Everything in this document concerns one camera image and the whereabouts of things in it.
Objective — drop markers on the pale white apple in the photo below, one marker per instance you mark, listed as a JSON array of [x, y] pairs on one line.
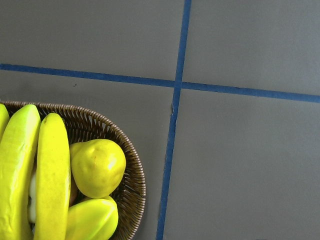
[[32, 199]]

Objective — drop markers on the smooth yellow banana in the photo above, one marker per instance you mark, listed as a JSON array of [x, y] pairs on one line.
[[53, 179]]

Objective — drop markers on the yellow mango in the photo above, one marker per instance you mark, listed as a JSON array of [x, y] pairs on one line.
[[92, 219]]

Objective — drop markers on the yellow-green ridged banana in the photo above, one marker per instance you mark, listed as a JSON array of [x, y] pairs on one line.
[[17, 152]]

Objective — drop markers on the yellow pear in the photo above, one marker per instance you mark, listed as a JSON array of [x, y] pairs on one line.
[[97, 166]]

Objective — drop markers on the brown wicker basket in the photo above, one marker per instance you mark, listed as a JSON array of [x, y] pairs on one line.
[[83, 125]]

